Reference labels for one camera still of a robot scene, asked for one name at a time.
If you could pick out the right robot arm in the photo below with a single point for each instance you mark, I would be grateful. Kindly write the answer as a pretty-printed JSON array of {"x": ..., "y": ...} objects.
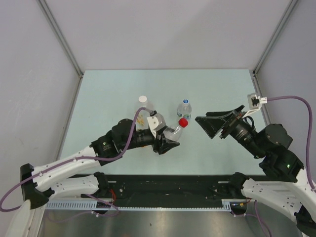
[{"x": 271, "y": 145}]

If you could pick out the clear bottle red label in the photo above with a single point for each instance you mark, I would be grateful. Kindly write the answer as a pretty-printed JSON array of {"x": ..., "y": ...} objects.
[{"x": 173, "y": 133}]

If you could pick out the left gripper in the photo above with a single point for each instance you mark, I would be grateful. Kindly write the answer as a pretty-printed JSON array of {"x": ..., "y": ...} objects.
[{"x": 164, "y": 145}]

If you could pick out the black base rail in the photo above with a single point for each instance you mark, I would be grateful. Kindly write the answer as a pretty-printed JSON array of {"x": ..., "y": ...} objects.
[{"x": 168, "y": 191}]

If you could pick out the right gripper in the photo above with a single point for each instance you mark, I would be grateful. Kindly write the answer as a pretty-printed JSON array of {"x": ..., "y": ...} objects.
[{"x": 215, "y": 120}]

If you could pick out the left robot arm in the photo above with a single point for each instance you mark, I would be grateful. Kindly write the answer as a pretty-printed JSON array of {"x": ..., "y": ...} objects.
[{"x": 41, "y": 184}]

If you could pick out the square bottle white cap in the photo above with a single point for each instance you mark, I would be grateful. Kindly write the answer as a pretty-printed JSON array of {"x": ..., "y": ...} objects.
[{"x": 141, "y": 122}]

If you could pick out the red bottle cap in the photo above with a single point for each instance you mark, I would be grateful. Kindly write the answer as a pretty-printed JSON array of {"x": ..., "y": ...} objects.
[{"x": 182, "y": 122}]

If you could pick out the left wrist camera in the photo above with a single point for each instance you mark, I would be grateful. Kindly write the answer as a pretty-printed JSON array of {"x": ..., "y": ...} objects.
[{"x": 156, "y": 122}]

